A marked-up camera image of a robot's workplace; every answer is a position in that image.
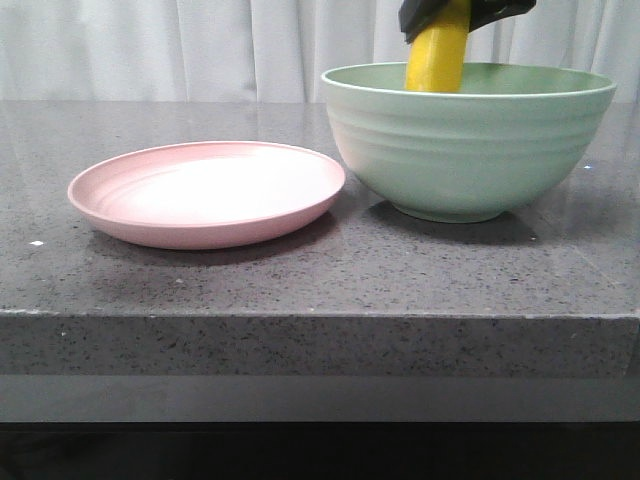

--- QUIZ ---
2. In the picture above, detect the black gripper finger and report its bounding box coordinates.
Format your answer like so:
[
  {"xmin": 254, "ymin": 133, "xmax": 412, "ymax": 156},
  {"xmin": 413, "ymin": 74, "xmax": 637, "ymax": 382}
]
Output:
[
  {"xmin": 469, "ymin": 0, "xmax": 537, "ymax": 32},
  {"xmin": 398, "ymin": 0, "xmax": 449, "ymax": 42}
]

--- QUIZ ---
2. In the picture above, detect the yellow banana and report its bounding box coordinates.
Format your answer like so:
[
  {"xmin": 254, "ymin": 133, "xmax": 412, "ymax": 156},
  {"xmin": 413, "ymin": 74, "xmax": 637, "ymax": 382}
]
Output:
[{"xmin": 405, "ymin": 1, "xmax": 471, "ymax": 93}]

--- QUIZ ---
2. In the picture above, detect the green bowl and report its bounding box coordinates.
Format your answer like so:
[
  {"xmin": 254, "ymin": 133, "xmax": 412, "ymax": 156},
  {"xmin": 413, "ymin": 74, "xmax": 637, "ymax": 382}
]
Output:
[{"xmin": 322, "ymin": 63, "xmax": 616, "ymax": 223}]

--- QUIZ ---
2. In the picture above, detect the pink plate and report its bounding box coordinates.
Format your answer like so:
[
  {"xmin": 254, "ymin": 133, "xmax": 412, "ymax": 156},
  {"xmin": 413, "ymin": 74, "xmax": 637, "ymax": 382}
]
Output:
[{"xmin": 67, "ymin": 141, "xmax": 346, "ymax": 250}]

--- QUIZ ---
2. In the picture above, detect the white curtain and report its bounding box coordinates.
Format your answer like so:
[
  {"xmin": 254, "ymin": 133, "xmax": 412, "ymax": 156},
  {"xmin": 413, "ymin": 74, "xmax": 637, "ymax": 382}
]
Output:
[{"xmin": 1, "ymin": 1, "xmax": 639, "ymax": 103}]

